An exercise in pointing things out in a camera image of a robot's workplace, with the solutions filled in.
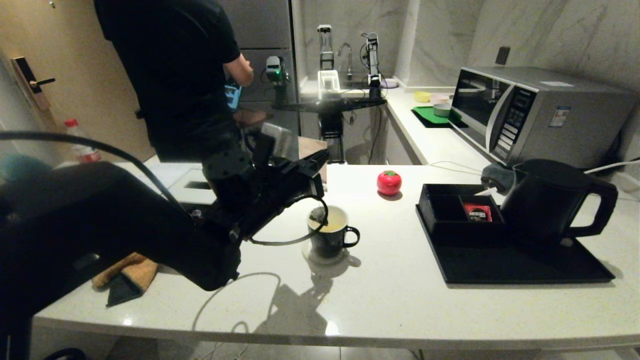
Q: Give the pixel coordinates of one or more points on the grey cloth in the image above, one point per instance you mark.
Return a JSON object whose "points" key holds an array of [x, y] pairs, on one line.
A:
{"points": [[495, 176]]}

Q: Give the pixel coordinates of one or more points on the dark wall switch plate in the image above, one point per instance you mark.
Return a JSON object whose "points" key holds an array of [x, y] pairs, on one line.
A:
{"points": [[503, 55]]}

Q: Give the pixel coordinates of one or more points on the black table column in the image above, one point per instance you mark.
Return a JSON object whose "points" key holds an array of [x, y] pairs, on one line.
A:
{"points": [[331, 135]]}

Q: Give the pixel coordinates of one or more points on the silver microwave oven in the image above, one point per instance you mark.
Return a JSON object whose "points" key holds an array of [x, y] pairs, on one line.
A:
{"points": [[565, 125]]}

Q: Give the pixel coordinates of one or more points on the black rectangular serving tray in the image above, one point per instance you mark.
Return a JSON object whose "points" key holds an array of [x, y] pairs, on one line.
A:
{"points": [[500, 270]]}

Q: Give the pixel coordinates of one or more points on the purple round lid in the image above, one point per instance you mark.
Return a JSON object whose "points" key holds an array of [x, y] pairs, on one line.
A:
{"points": [[389, 83]]}

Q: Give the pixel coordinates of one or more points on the black sachet holder box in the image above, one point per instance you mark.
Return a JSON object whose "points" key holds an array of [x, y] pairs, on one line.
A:
{"points": [[442, 212]]}

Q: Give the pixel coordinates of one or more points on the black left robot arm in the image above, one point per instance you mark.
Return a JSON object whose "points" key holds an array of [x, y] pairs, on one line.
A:
{"points": [[100, 225]]}

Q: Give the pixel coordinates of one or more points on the beige wooden door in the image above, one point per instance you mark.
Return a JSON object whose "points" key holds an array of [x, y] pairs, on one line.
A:
{"points": [[75, 50]]}

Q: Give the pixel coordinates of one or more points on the black door lock with lever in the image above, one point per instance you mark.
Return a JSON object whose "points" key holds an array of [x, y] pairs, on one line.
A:
{"points": [[30, 82]]}

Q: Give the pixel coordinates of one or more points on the green cutting board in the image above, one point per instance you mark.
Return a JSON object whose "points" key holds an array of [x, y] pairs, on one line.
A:
{"points": [[430, 115]]}

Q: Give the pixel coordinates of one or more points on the black background table top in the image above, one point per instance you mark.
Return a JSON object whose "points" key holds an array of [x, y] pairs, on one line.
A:
{"points": [[330, 105]]}

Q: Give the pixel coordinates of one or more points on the beige QR sign card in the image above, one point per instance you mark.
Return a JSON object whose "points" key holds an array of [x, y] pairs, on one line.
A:
{"points": [[312, 144]]}

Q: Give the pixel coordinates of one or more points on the open laptop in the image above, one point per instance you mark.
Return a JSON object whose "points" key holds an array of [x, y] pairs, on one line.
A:
{"points": [[233, 97]]}

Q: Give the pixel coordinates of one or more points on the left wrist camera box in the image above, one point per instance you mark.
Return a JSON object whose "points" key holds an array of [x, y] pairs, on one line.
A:
{"points": [[276, 141]]}

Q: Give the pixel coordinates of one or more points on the black mug white inside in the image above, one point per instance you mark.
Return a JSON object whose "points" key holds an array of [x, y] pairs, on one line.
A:
{"points": [[335, 240]]}

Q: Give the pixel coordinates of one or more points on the person in black shirt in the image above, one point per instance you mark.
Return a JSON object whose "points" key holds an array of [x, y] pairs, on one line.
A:
{"points": [[180, 75]]}

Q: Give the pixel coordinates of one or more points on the clear water bottle red cap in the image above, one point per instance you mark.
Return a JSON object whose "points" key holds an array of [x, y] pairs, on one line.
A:
{"points": [[80, 150]]}

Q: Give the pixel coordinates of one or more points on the red coffee sachet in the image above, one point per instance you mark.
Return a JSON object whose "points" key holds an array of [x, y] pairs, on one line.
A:
{"points": [[478, 212]]}

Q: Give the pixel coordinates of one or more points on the grey device green light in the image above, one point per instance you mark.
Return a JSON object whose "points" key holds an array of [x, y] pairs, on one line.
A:
{"points": [[275, 70]]}

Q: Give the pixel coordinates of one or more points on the pink bowl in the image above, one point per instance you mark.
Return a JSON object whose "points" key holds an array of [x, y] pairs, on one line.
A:
{"points": [[440, 98]]}

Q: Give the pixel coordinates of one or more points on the white round coaster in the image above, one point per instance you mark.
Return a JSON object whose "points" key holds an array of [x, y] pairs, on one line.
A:
{"points": [[306, 252]]}

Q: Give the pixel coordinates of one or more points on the teal rounded object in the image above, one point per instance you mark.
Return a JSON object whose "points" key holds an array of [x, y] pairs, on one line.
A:
{"points": [[17, 162]]}

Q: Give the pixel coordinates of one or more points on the white stick sachet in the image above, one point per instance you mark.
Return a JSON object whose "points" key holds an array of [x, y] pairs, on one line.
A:
{"points": [[486, 191]]}

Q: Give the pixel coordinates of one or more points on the chrome faucet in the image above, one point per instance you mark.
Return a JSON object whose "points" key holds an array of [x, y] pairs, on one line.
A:
{"points": [[349, 62]]}

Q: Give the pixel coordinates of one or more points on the grey-green bowl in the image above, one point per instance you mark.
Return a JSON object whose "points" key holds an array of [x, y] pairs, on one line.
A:
{"points": [[442, 109]]}

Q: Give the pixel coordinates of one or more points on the black rounded plastic object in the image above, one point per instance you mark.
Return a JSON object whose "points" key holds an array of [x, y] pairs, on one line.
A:
{"points": [[65, 354]]}

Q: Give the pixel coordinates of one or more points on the red toy tomato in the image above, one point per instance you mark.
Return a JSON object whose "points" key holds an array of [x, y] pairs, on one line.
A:
{"points": [[389, 183]]}

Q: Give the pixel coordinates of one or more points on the yellow bowl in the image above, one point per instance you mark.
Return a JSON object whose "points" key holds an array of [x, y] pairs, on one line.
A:
{"points": [[422, 96]]}

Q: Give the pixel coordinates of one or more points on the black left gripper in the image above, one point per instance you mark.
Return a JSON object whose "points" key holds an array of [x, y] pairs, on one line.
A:
{"points": [[285, 192]]}

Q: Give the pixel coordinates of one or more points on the white plastic container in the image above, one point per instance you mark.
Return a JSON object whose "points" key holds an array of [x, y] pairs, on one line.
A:
{"points": [[329, 82]]}

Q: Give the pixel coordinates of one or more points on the black electric kettle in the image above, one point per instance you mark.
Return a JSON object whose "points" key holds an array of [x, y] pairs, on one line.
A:
{"points": [[545, 207]]}

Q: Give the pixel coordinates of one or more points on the black cube tissue box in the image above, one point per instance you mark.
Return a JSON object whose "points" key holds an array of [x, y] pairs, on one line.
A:
{"points": [[192, 186]]}

